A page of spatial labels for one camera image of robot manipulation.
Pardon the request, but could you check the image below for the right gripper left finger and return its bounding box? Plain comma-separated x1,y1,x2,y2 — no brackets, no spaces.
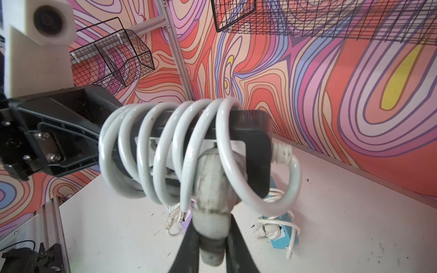
168,221,200,273

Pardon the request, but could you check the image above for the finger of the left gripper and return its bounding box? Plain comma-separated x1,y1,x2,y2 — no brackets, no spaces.
9,85,122,142
1,122,99,181

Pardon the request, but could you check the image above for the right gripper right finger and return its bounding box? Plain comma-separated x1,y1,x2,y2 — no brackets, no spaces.
225,214,260,273

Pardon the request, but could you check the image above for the black power strip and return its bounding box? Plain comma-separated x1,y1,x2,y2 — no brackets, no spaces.
150,110,272,197

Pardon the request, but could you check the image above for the purple power strip with cord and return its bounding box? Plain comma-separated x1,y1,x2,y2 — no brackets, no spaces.
165,198,196,237

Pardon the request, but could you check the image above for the blue power strip with cord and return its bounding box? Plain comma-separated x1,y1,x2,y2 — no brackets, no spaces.
253,177,302,260

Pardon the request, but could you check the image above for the black wire basket left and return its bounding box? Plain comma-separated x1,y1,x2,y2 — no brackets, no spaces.
69,17,155,95

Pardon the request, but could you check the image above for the black wire basket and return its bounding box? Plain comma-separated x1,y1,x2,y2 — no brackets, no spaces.
69,17,155,95
211,0,437,45

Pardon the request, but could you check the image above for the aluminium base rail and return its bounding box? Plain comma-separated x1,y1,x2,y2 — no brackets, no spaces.
1,196,71,273

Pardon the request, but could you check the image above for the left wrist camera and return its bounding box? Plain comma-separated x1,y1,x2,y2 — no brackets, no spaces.
1,1,76,99

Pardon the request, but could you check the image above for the aluminium frame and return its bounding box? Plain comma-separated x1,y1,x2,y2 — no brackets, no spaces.
130,0,195,101

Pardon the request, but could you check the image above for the black wire basket back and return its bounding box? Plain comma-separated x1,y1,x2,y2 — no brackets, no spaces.
211,0,437,45

